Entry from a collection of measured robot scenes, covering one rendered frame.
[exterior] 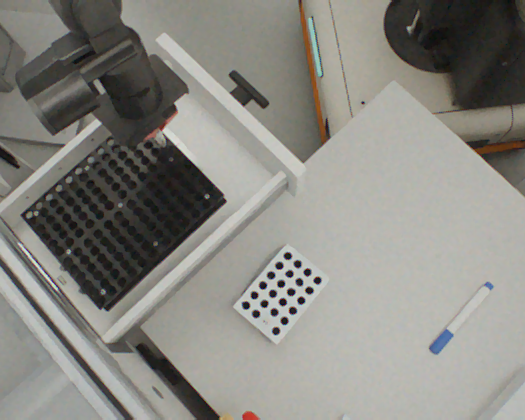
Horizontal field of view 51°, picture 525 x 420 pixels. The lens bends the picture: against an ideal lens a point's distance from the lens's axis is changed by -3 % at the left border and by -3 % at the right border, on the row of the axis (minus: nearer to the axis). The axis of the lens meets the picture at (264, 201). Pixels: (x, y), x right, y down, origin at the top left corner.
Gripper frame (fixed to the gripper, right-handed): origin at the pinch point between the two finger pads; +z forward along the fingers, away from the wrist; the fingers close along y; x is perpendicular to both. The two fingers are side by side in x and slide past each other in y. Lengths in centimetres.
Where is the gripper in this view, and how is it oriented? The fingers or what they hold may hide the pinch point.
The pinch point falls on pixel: (154, 128)
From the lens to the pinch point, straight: 74.6
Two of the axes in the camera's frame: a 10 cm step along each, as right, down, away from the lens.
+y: -7.3, 6.6, -1.8
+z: 0.2, 2.8, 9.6
